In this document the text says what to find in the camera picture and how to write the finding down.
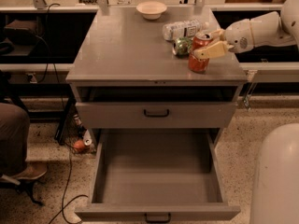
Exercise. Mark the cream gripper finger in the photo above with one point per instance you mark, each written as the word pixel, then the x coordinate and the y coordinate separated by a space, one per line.
pixel 218 34
pixel 214 50

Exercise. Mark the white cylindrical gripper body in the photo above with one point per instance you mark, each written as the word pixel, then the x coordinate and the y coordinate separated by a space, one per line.
pixel 237 36

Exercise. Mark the red coke can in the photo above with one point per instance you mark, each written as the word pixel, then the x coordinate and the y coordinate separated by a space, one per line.
pixel 199 41

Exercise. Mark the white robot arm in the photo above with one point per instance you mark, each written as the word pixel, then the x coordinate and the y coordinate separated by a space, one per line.
pixel 275 192

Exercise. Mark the green soda can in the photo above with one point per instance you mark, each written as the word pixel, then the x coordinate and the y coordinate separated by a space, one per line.
pixel 182 46

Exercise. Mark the grey metal drawer cabinet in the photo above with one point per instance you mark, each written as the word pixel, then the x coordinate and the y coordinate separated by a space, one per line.
pixel 124 58

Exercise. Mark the open grey middle drawer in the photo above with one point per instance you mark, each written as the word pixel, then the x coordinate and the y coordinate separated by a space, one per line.
pixel 156 171

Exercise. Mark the closed grey top drawer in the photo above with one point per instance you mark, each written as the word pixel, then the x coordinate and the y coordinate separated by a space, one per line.
pixel 130 114

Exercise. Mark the clear plastic water bottle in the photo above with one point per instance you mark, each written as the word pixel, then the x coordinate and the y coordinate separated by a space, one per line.
pixel 179 29

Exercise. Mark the white ceramic bowl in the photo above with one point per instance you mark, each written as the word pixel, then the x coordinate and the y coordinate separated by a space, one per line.
pixel 151 10

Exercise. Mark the orange ball on floor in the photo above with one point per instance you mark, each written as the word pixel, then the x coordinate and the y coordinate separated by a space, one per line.
pixel 79 146

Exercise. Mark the dark box under shelf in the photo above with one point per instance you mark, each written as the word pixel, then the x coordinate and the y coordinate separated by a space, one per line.
pixel 21 32

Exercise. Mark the person leg brown trousers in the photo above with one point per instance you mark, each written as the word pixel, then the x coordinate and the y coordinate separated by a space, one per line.
pixel 14 129

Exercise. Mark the tan shoe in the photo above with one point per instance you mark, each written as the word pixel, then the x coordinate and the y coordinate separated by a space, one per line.
pixel 33 171

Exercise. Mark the black chair base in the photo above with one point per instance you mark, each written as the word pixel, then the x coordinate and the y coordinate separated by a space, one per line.
pixel 20 186

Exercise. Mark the black top drawer handle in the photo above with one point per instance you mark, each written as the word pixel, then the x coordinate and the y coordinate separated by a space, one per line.
pixel 156 114

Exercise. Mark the black drawer handle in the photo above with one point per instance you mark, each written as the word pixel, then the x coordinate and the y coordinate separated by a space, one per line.
pixel 157 219
pixel 156 114

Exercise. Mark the black middle drawer handle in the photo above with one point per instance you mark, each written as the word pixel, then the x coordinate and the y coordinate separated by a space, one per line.
pixel 157 219

